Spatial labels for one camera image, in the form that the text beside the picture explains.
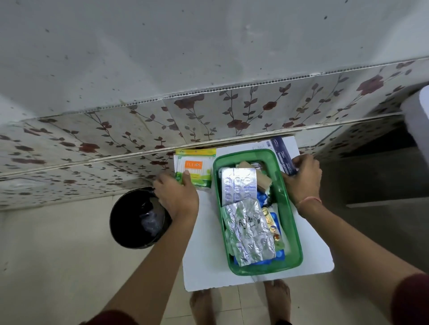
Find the person's right hand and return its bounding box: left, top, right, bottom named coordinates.
left=282, top=154, right=323, bottom=206

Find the person's left hand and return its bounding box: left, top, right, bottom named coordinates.
left=153, top=170, right=200, bottom=220

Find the green yellow cotton swab packet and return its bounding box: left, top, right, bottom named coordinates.
left=174, top=149, right=217, bottom=189

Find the blue white medicine box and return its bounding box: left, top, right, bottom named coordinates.
left=258, top=135, right=298, bottom=176

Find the person's right forearm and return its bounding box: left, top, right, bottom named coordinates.
left=297, top=200, right=423, bottom=317

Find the person's left forearm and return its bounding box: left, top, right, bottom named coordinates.
left=101, top=209, right=199, bottom=325

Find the beige bandage roll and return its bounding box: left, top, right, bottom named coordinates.
left=236, top=161, right=273, bottom=194

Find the green plastic basket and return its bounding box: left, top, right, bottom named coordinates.
left=213, top=149, right=304, bottom=277

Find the gold blister strip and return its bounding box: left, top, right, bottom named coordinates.
left=262, top=206, right=281, bottom=242

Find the flat silver blister pack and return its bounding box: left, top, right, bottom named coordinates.
left=219, top=167, right=258, bottom=207

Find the black bin liner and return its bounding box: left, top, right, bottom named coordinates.
left=139, top=198, right=167, bottom=238

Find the crumpled silver blister pack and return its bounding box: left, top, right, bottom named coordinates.
left=221, top=198, right=277, bottom=267

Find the black waste bin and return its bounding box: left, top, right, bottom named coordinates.
left=109, top=187, right=172, bottom=250

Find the large blue blister pack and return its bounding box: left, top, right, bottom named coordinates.
left=234, top=249, right=286, bottom=267

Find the person's right foot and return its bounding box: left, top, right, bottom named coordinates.
left=264, top=279, right=291, bottom=325

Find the person's foot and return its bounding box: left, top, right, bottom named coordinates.
left=190, top=290, right=215, bottom=325
left=264, top=279, right=291, bottom=325

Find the person's left foot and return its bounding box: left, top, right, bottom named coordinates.
left=190, top=290, right=215, bottom=325

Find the white rounded object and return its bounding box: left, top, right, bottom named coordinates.
left=400, top=85, right=429, bottom=165

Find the maroon shirt sleeve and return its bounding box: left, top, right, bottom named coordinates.
left=80, top=310, right=139, bottom=325
left=390, top=273, right=429, bottom=325

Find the pink thread bracelet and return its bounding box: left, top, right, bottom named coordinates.
left=296, top=196, right=322, bottom=208

